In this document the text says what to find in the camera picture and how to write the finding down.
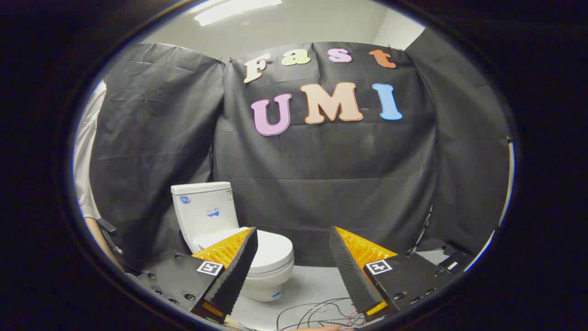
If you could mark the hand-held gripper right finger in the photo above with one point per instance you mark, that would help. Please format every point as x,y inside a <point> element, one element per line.
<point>349,271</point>

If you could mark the black box white label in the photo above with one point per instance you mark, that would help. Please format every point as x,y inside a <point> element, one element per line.
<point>455,263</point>

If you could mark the white toilet lid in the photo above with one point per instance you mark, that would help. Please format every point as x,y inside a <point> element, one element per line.
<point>275,250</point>

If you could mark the person's white shirt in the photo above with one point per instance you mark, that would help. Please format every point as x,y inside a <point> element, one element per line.
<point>85,161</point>

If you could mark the black backdrop cloth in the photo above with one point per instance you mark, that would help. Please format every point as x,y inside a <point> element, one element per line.
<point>321,184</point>

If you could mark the white toilet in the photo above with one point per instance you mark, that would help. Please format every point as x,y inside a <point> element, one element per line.
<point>204,211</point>

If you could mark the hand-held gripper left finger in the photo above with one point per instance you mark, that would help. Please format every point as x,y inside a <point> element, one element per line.
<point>239,271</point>

